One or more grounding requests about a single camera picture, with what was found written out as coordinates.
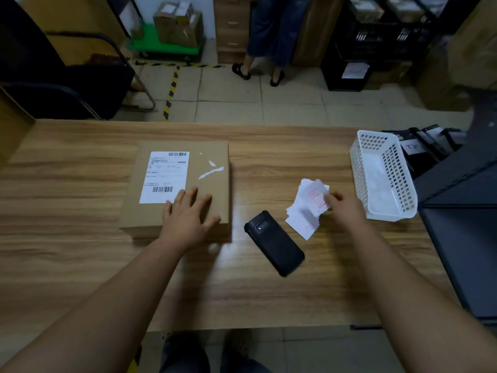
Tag labelled flat cardboard box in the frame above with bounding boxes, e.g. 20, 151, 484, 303
386, 0, 426, 24

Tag large plain cardboard box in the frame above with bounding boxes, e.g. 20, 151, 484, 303
118, 141, 232, 240

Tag wooden drawer desk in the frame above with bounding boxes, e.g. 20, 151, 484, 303
212, 0, 347, 67

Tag black plastic crates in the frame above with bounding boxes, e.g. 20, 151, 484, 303
321, 46, 372, 93

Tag person's right leg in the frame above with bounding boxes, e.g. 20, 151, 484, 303
220, 345, 273, 373

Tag dark metal shelf rack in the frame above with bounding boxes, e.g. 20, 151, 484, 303
413, 112, 497, 326

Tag medium taped cardboard box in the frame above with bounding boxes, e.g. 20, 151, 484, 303
153, 10, 204, 49

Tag black flat device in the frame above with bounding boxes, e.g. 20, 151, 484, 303
442, 128, 465, 151
410, 127, 443, 162
423, 125, 451, 154

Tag green platform trolley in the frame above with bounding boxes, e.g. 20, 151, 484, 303
105, 0, 206, 62

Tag person's left hand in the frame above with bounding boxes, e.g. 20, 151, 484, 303
158, 186, 222, 251

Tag black handheld scanner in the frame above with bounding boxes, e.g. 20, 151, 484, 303
243, 210, 306, 278

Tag person's left leg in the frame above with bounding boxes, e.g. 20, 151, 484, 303
159, 334, 211, 373

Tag black office chair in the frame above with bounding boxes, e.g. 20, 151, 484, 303
0, 0, 157, 121

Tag stack of large cardboard boxes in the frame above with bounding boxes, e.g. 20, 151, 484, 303
0, 0, 128, 169

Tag small yellowish cardboard box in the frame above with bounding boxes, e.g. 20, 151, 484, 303
174, 0, 194, 24

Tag white plastic bag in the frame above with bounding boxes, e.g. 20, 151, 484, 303
421, 0, 452, 17

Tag black scanners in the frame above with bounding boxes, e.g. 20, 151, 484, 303
400, 137, 432, 179

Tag person's leg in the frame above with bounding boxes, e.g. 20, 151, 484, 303
220, 345, 273, 373
159, 334, 211, 373

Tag white perforated plastic tray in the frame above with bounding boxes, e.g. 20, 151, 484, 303
349, 130, 419, 223

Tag pile of translucent backing papers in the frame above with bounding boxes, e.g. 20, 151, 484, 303
363, 153, 403, 218

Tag stack of white stickers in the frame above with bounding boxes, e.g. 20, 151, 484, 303
285, 178, 331, 241

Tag person's left forearm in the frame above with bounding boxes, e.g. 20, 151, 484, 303
0, 238, 187, 373

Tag person's right forearm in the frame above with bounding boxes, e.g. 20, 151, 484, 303
345, 221, 497, 373

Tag person's right hand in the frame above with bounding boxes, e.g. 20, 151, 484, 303
323, 190, 369, 231

